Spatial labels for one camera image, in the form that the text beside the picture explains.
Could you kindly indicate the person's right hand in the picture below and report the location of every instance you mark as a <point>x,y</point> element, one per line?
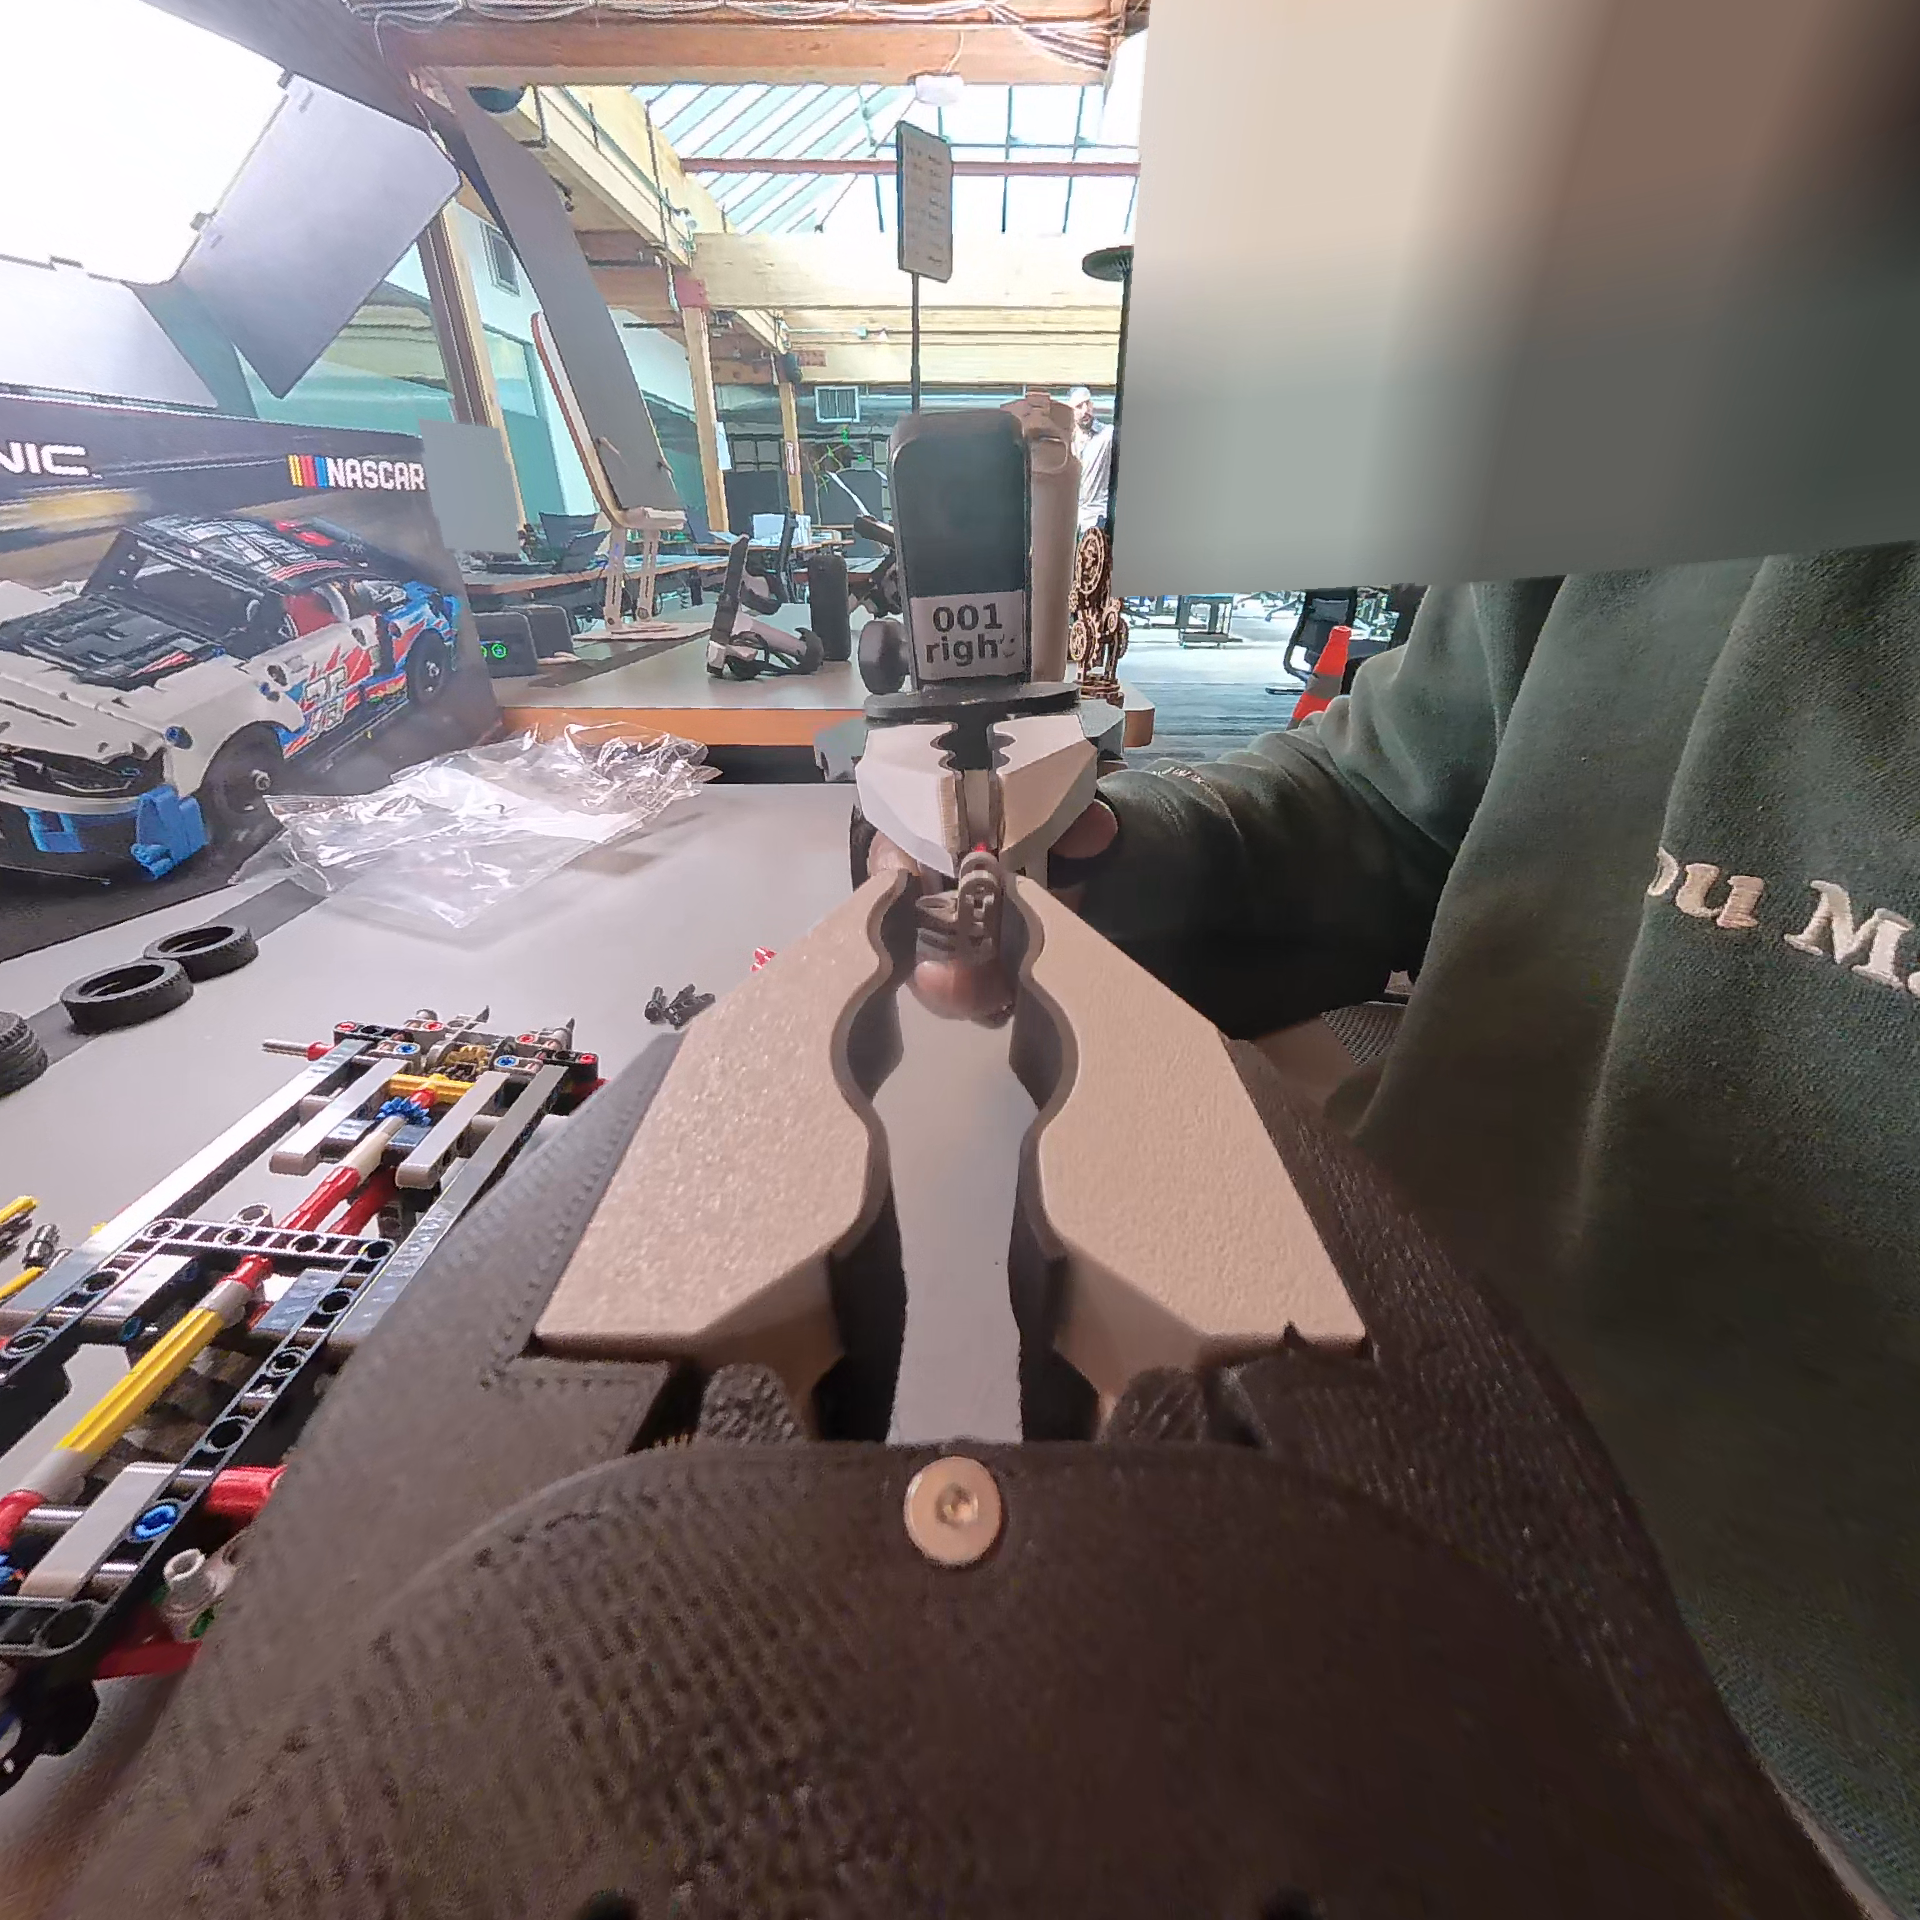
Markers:
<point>1083,832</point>

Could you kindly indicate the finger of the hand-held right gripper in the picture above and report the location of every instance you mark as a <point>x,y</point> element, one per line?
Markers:
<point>908,788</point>
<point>1050,795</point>

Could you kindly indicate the orange traffic cone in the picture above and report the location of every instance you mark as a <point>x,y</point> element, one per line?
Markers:
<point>1328,682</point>

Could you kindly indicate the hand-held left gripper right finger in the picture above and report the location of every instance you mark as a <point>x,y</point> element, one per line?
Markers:
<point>1185,1201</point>

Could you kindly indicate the sign on pole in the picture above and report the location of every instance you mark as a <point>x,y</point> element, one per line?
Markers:
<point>927,203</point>

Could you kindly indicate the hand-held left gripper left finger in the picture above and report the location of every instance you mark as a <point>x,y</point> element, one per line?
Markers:
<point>705,1201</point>

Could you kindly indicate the lego car chassis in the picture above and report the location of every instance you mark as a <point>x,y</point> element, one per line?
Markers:
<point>195,1320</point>

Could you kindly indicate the grey red lego connector assembly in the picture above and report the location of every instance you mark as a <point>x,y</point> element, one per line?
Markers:
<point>968,900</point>

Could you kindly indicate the clear plastic bag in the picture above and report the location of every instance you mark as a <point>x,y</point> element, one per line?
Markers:
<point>481,824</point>

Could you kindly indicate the wooden table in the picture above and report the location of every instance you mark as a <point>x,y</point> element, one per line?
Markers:
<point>675,691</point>

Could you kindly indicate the lego set box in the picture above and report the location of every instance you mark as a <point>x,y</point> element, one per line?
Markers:
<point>225,630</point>

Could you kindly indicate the wooden gear model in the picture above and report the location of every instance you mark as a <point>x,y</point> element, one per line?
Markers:
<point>1094,601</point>

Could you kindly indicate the black board on wooden easel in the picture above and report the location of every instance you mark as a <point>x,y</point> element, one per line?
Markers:
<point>554,301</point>

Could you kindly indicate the black lego tire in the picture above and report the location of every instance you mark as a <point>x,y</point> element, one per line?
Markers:
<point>19,1050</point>
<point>202,951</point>
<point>129,993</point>

